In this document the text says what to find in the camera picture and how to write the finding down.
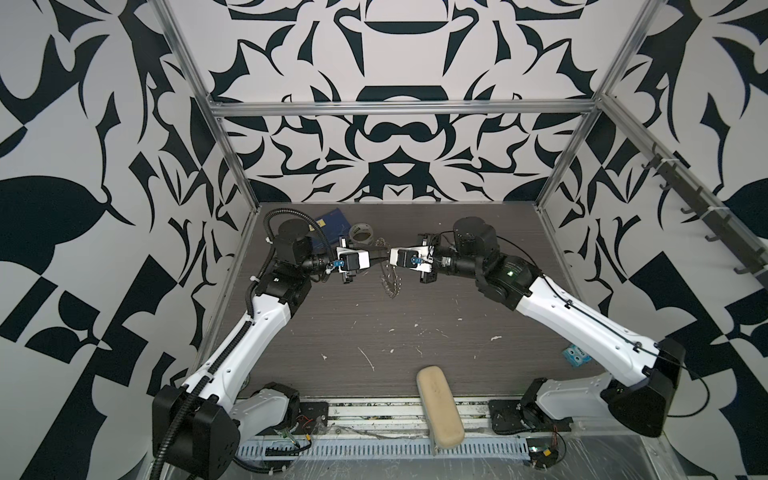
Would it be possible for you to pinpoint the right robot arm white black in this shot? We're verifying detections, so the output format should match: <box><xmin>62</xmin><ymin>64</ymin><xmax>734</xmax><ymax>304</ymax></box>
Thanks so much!
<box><xmin>390</xmin><ymin>217</ymin><xmax>685</xmax><ymax>438</ymax></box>

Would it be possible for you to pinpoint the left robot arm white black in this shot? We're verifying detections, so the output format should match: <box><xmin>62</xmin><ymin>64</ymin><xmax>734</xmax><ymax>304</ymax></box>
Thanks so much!
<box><xmin>148</xmin><ymin>208</ymin><xmax>389</xmax><ymax>479</ymax></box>

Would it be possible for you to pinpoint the patterned tape roll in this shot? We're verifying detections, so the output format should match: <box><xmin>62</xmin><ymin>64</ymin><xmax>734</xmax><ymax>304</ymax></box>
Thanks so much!
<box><xmin>348</xmin><ymin>223</ymin><xmax>375</xmax><ymax>249</ymax></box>

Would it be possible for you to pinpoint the blue booklet yellow label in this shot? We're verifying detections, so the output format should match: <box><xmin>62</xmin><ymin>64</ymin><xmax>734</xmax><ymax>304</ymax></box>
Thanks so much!
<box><xmin>315</xmin><ymin>208</ymin><xmax>351</xmax><ymax>245</ymax></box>

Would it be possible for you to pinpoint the beige glasses case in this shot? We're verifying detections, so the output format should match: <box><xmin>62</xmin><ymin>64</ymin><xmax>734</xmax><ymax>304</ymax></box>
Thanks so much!
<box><xmin>416</xmin><ymin>366</ymin><xmax>465</xmax><ymax>449</ymax></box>

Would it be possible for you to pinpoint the light blue small box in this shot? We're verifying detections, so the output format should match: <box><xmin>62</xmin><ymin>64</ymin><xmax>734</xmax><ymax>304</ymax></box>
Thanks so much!
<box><xmin>562</xmin><ymin>345</ymin><xmax>592</xmax><ymax>368</ymax></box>

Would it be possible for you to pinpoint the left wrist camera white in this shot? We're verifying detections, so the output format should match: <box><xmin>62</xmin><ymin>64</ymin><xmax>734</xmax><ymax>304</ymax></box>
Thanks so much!
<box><xmin>334</xmin><ymin>247</ymin><xmax>371</xmax><ymax>273</ymax></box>

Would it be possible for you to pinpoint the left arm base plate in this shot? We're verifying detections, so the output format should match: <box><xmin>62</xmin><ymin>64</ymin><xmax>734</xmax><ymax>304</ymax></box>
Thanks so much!
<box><xmin>261</xmin><ymin>400</ymin><xmax>330</xmax><ymax>435</ymax></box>

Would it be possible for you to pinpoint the white slotted cable duct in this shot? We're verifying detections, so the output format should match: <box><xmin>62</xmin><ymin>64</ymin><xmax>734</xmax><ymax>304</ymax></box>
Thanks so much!
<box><xmin>237</xmin><ymin>437</ymin><xmax>530</xmax><ymax>462</ymax></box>

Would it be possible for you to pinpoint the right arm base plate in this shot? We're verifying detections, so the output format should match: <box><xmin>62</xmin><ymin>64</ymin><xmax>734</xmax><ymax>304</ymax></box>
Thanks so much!
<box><xmin>488</xmin><ymin>399</ymin><xmax>573</xmax><ymax>435</ymax></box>

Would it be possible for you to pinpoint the small circuit board with wires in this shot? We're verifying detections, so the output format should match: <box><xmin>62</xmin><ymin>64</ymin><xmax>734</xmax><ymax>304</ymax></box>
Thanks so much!
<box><xmin>526</xmin><ymin>435</ymin><xmax>567</xmax><ymax>470</ymax></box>

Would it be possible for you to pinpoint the black wall hook rack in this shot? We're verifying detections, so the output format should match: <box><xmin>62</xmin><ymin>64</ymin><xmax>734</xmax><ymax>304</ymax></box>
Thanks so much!
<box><xmin>643</xmin><ymin>142</ymin><xmax>767</xmax><ymax>290</ymax></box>

